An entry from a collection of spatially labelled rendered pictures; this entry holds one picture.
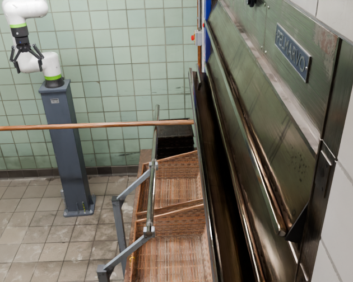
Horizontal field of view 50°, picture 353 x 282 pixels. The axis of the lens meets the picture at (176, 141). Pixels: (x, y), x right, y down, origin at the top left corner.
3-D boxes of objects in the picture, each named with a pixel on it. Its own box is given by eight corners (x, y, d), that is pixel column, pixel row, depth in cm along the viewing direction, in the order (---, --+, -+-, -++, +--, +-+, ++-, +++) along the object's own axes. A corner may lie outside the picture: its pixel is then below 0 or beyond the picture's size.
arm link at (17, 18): (1, 0, 215) (0, 2, 205) (24, -2, 218) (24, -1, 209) (8, 26, 221) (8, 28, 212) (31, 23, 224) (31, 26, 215)
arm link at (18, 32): (7, 28, 213) (23, 27, 213) (14, 24, 223) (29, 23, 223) (10, 39, 216) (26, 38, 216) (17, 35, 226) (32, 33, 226)
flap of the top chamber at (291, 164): (210, 24, 228) (222, -9, 219) (295, 240, 73) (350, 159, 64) (203, 21, 227) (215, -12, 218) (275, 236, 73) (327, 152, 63)
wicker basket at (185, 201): (208, 178, 282) (208, 146, 268) (214, 231, 233) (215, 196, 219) (143, 179, 283) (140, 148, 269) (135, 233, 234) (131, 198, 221)
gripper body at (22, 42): (30, 34, 224) (33, 50, 228) (15, 35, 224) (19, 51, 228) (26, 37, 217) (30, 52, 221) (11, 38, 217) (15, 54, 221)
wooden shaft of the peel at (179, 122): (-7, 132, 231) (-8, 127, 229) (-5, 130, 233) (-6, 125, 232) (275, 122, 227) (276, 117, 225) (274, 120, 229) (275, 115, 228)
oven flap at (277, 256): (209, 65, 241) (221, 36, 232) (282, 324, 86) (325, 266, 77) (203, 63, 240) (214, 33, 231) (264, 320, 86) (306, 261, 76)
